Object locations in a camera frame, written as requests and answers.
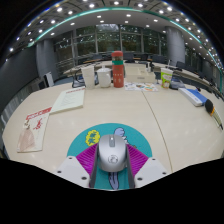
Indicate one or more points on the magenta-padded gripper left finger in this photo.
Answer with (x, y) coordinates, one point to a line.
(70, 170)

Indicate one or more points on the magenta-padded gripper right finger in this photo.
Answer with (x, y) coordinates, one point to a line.
(150, 170)

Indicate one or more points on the silver computer mouse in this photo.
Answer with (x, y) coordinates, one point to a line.
(112, 153)

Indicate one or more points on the teal round mouse pad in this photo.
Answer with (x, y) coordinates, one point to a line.
(138, 138)

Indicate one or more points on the red and white brochure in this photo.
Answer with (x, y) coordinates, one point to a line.
(35, 130)

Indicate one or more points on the white booklet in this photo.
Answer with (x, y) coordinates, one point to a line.
(68, 100)

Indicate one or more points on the colourful printed leaflet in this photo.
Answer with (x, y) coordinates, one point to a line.
(141, 87)

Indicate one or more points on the blue and white book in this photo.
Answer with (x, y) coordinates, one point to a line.
(191, 96)

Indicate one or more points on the green printed paper cup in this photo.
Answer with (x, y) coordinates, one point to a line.
(166, 79)

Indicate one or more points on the white standing panel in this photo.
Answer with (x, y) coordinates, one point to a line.
(49, 79)

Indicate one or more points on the white paper cup stack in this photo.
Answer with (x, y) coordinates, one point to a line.
(88, 77)

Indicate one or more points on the beige cardboard box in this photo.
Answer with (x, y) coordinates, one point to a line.
(138, 75)

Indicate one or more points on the white lidded mug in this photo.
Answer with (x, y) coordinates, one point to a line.
(104, 78)

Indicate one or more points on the red bottle with green band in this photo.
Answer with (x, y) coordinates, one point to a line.
(117, 71)

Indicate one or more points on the dark office chairs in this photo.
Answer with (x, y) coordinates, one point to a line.
(181, 65)

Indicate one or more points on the ceiling lights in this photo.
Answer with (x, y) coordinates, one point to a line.
(91, 5)

